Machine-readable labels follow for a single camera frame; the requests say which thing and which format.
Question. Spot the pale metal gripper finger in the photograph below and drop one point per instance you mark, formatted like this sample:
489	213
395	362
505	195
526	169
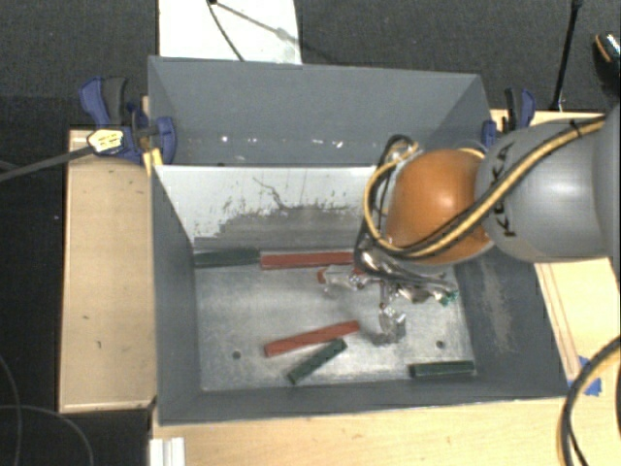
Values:
391	321
345	280

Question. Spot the red-brown flat block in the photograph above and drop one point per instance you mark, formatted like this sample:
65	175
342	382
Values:
310	339
305	260

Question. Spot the dark green flat block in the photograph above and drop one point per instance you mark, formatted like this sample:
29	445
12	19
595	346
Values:
225	257
316	362
441	370

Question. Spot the grey metal bin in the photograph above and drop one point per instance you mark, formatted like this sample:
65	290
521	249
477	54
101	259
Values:
271	309

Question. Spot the pale wood flat board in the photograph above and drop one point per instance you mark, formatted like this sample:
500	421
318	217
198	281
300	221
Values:
109	270

